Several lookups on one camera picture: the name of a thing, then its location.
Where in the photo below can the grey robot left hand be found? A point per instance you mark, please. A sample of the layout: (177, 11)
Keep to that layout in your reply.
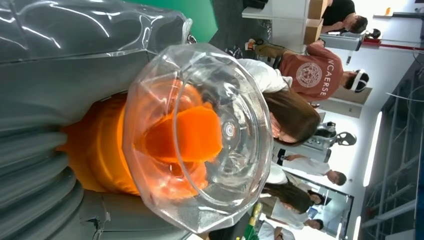
(66, 76)

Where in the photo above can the orange detergent bottle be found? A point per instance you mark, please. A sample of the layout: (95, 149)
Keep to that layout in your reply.
(195, 136)

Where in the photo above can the person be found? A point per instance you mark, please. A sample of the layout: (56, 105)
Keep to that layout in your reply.
(288, 218)
(341, 16)
(311, 76)
(311, 167)
(291, 116)
(291, 197)

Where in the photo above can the stacked brown cardboard boxes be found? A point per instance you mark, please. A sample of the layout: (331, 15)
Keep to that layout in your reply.
(314, 23)

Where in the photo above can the grey machine with black wheel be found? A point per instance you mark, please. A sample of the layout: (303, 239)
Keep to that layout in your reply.
(328, 136)

